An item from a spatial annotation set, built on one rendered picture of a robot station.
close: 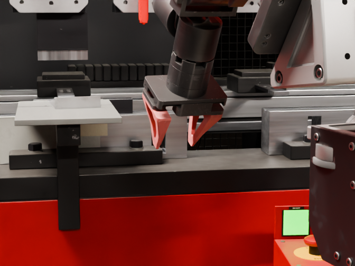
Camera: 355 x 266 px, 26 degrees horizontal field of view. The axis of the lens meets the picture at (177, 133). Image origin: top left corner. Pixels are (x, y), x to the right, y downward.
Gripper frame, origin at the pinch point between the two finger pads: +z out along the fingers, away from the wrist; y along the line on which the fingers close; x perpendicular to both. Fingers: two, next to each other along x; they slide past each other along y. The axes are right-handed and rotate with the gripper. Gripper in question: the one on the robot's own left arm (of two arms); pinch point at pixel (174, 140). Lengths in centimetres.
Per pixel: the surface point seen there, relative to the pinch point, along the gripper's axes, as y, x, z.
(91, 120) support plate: 5.1, -21.2, 10.8
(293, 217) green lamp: -28.0, -2.8, 21.2
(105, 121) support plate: 2.6, -20.6, 10.7
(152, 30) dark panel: -34, -90, 31
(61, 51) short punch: 2, -51, 15
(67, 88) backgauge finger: -3, -61, 30
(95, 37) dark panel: -19, -92, 35
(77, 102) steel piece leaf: 3.6, -33.5, 15.4
